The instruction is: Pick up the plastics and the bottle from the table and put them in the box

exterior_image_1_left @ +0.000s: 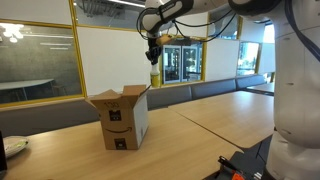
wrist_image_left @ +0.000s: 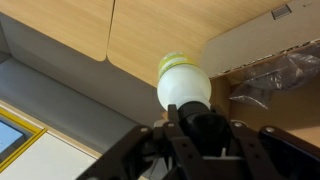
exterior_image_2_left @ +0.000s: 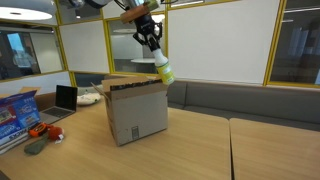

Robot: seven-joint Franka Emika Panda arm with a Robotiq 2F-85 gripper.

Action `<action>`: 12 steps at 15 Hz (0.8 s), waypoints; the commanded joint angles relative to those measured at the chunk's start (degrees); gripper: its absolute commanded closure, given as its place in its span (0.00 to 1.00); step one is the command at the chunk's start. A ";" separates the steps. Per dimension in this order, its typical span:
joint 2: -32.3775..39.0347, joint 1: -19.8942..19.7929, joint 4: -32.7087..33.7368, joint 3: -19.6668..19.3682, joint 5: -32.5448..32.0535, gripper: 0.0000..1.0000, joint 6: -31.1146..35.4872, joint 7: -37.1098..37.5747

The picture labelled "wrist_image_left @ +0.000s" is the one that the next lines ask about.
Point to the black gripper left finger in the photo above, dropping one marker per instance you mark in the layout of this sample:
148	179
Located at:
173	133

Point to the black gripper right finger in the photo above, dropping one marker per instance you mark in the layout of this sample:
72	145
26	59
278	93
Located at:
253	143

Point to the white yellow-label spray bottle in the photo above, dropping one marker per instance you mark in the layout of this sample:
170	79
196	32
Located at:
183	86

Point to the long clear air pillow strip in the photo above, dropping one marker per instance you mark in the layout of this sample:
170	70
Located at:
283	75

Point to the open brown cardboard shipping box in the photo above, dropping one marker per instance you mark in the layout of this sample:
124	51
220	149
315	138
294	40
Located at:
266	43

